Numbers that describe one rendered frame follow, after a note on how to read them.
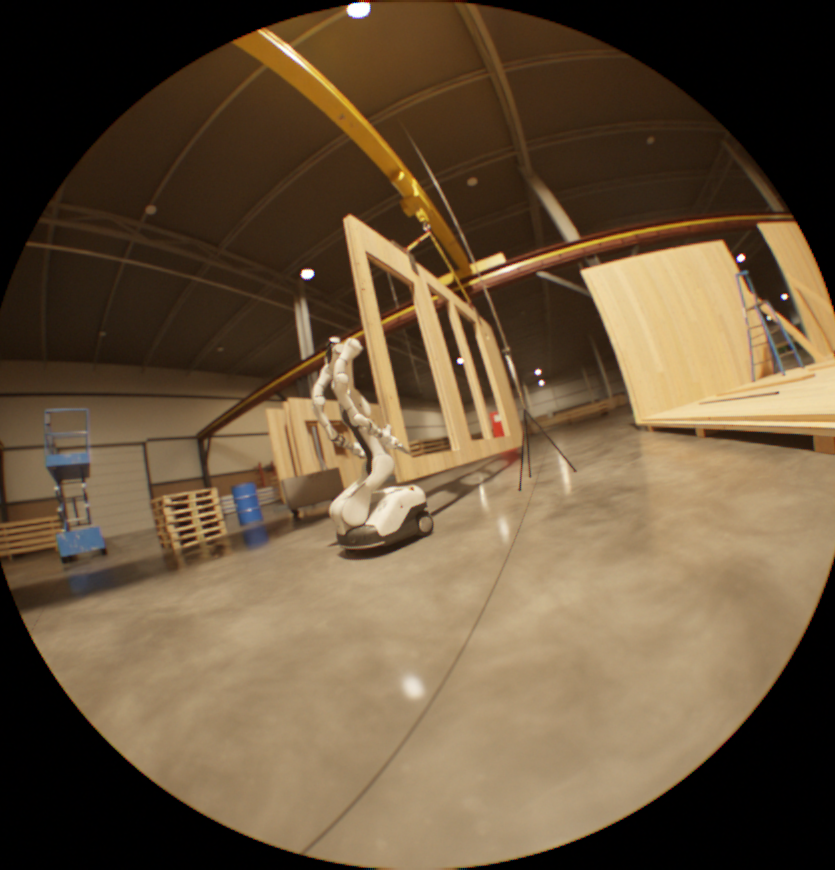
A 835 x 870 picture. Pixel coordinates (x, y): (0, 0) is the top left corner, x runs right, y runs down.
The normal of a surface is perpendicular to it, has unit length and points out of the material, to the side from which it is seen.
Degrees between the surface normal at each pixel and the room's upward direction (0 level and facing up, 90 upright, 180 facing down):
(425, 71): 180
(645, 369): 90
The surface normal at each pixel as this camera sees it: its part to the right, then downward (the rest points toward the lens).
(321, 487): 0.48, -0.19
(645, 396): -0.43, 0.04
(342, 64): 0.25, 0.97
